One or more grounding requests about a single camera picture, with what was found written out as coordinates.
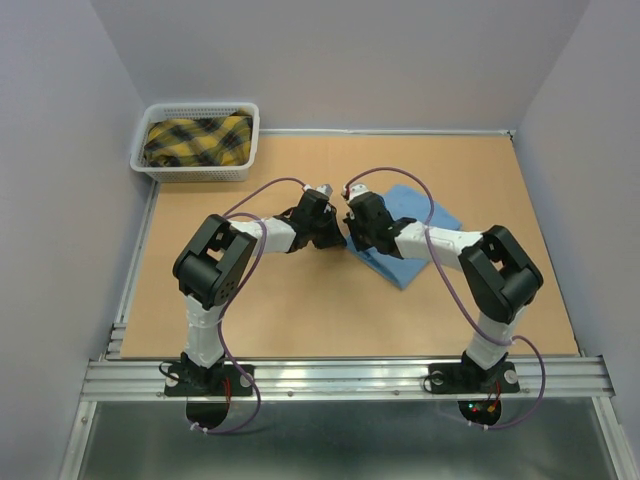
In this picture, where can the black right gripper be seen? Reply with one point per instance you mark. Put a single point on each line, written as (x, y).
(351, 222)

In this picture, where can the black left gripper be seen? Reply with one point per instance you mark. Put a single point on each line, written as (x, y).
(335, 239)

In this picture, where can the light blue long sleeve shirt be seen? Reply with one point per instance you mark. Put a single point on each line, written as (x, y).
(404, 201)

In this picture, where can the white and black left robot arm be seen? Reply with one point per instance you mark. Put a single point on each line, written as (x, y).
(214, 266)

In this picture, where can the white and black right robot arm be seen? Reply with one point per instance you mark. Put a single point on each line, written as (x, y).
(489, 275)

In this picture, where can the yellow plaid shirt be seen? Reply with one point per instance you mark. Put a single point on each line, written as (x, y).
(203, 142)

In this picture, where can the white plastic basket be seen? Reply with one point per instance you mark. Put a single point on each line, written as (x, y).
(163, 111)

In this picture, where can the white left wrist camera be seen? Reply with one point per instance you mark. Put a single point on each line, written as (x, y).
(324, 189)

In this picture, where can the aluminium mounting rail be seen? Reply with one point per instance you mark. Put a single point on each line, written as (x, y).
(339, 380)

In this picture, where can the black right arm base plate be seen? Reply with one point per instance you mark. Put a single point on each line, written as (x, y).
(480, 390)

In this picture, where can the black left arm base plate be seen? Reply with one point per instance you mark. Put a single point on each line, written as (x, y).
(221, 381)

